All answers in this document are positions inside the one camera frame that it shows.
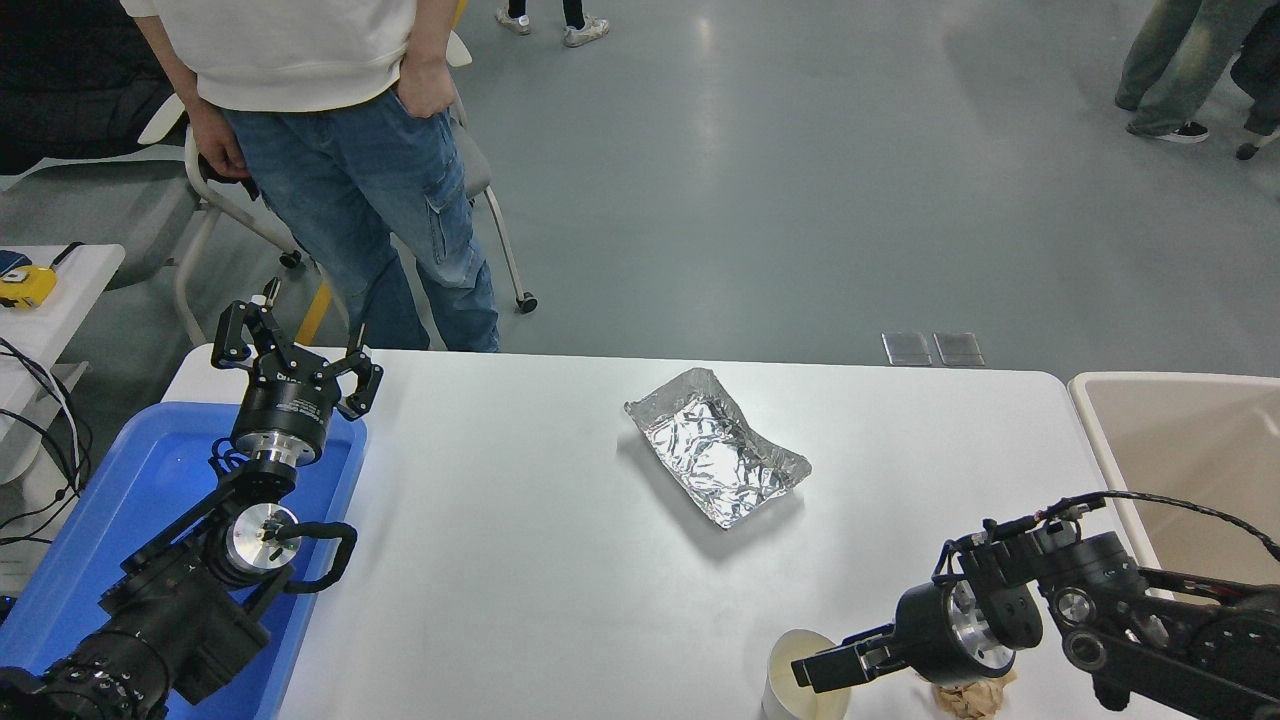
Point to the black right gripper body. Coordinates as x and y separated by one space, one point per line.
930 635

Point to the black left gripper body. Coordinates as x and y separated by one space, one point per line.
285 412

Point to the white paper cup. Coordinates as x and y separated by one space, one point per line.
815 706

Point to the dark handheld device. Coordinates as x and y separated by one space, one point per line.
12 262

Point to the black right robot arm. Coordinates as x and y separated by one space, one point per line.
1200 640

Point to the crumpled tan paper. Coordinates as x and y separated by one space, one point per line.
965 704

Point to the standing person's right hand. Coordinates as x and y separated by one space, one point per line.
218 142

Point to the standing person's left hand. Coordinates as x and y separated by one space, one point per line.
428 88

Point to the white wheeled chair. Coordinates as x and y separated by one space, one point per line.
200 215

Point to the blue plastic tray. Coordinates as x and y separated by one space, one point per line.
140 480

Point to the white side table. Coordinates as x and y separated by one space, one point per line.
70 300

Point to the person standing at table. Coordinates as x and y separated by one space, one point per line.
340 180

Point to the yellow tape measure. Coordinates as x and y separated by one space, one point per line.
25 288

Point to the crumpled silver foil tray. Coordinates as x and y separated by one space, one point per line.
715 450

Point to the silver floor plate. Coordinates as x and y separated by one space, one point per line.
906 349
959 349

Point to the black jacket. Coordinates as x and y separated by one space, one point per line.
70 70

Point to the large pale bin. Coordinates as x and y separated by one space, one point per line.
1200 450

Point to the person in white sneakers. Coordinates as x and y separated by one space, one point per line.
585 30

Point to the chair leg with caster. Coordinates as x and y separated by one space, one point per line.
1255 148

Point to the person in olive trousers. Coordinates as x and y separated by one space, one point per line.
1180 70

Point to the person in dark trousers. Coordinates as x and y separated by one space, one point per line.
1262 80

